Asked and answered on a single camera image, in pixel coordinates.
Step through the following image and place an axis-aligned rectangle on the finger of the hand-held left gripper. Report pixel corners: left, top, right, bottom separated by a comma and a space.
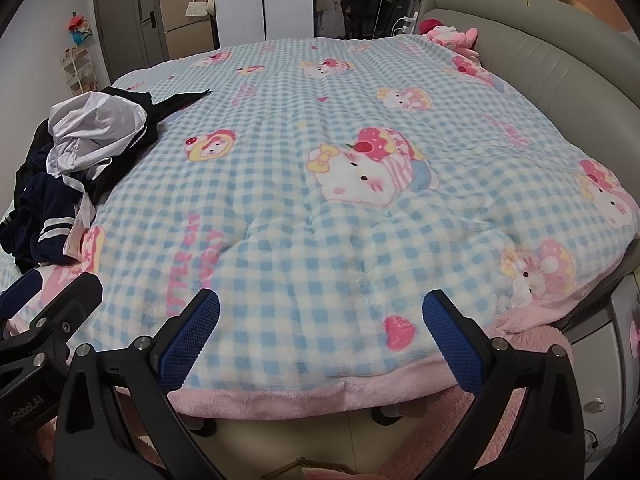
0, 268, 42, 322
0, 273, 105, 387

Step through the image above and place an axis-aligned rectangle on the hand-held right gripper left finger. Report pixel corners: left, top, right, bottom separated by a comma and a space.
52, 288, 236, 480

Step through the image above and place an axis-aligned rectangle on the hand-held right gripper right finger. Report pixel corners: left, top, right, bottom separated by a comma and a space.
415, 288, 601, 480

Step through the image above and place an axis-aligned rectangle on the navy white-striped sweater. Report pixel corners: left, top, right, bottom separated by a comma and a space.
0, 172, 84, 269

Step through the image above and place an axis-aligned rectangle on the pink printed garment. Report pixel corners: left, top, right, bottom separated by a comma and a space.
62, 194, 99, 262

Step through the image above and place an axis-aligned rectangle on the pink fluffy rug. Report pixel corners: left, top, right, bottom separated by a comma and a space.
377, 325, 572, 480

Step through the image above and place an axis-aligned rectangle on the blue checked printed blanket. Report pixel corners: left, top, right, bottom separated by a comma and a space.
0, 34, 640, 421

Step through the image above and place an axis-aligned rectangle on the grey nightstand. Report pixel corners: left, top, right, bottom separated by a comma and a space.
562, 270, 640, 467

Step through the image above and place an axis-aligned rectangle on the white garment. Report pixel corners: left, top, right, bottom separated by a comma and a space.
46, 91, 147, 179

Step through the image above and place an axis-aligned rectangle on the black garment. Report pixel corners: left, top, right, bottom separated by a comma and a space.
12, 86, 213, 197

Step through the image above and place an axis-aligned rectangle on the white shelf rack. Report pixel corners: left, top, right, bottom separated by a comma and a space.
61, 46, 101, 97

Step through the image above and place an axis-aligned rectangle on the grey door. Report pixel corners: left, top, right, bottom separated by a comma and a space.
91, 0, 170, 89

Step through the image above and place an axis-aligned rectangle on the beige cabinet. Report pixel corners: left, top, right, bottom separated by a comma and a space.
160, 0, 219, 59

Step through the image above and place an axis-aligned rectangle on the pink plush toy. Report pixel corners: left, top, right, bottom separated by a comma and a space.
419, 17, 481, 58

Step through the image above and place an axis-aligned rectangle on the white wardrobe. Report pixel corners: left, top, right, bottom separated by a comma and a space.
210, 0, 316, 47

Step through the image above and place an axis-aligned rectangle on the red and blue wall plush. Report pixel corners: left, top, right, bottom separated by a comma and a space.
67, 15, 94, 47

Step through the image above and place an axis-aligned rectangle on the grey padded bed frame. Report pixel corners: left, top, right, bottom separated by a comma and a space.
417, 0, 640, 281

